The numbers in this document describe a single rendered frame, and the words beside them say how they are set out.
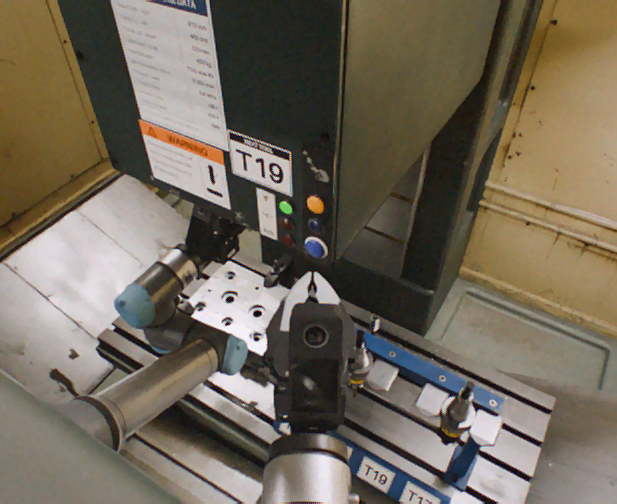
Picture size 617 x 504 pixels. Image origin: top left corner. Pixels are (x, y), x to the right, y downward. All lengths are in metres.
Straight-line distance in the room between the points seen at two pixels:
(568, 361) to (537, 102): 0.93
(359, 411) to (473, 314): 0.81
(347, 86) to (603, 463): 1.29
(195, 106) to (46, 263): 1.42
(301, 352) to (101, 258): 1.67
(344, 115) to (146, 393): 0.49
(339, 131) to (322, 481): 0.36
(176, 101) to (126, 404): 0.42
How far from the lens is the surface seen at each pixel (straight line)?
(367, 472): 1.31
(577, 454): 1.64
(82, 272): 2.04
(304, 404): 0.47
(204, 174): 0.78
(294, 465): 0.45
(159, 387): 0.83
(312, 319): 0.43
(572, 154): 1.71
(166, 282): 0.97
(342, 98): 0.58
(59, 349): 1.93
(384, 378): 1.09
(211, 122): 0.71
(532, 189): 1.80
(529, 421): 1.50
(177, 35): 0.68
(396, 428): 1.40
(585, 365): 2.08
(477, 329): 2.03
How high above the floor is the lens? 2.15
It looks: 46 degrees down
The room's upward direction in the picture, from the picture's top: straight up
